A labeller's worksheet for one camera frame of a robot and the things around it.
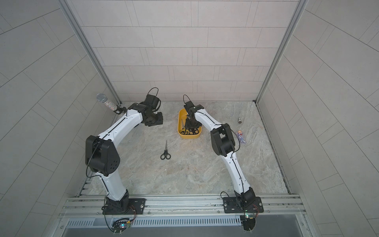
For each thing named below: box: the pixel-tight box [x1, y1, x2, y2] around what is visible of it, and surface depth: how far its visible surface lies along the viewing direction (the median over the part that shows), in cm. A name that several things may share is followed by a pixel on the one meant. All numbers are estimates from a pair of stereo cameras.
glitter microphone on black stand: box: [96, 93, 128, 115], surface depth 88 cm
